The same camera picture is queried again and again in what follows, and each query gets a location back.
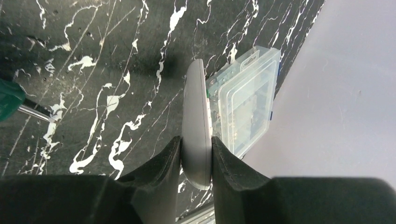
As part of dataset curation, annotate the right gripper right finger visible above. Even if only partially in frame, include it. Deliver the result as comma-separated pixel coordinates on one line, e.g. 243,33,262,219
212,137,396,224

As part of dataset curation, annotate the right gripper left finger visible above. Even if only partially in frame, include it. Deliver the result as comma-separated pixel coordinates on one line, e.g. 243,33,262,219
0,136,181,224

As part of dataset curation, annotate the white remote control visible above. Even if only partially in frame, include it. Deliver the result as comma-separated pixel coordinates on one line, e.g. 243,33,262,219
181,59,212,190

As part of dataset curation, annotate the clear plastic screw box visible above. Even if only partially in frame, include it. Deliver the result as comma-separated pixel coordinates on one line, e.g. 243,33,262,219
206,46,281,158

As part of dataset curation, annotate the aluminium frame rail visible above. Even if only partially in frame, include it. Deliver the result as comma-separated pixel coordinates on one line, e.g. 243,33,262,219
176,203,216,224

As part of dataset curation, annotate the green handle screwdriver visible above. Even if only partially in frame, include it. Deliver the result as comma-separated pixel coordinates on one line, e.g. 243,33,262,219
0,79,58,124

